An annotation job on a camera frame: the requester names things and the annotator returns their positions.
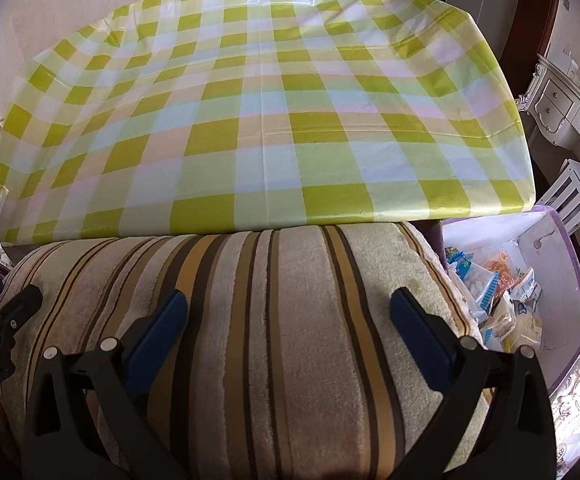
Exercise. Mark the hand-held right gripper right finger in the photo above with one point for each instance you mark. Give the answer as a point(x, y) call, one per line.
point(415, 330)

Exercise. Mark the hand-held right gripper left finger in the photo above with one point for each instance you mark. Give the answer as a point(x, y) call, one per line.
point(157, 340)

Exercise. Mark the heap of assorted snack packets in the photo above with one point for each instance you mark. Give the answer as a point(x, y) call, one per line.
point(495, 290)

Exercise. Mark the clear purple-rimmed storage box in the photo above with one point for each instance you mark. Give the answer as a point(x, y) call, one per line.
point(560, 270)

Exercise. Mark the striped beige sofa cover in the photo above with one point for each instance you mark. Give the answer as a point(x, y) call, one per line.
point(295, 335)

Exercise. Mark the white slatted stool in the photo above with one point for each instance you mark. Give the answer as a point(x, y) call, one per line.
point(575, 195)

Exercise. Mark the green checkered plastic tablecloth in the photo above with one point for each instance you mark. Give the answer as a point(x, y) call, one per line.
point(270, 110)

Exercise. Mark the white ornate dressing table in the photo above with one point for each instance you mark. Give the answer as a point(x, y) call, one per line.
point(555, 105)

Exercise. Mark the small white box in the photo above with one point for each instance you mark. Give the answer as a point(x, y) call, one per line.
point(571, 65)

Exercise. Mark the dark wooden door frame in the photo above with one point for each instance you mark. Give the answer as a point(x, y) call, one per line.
point(530, 25)

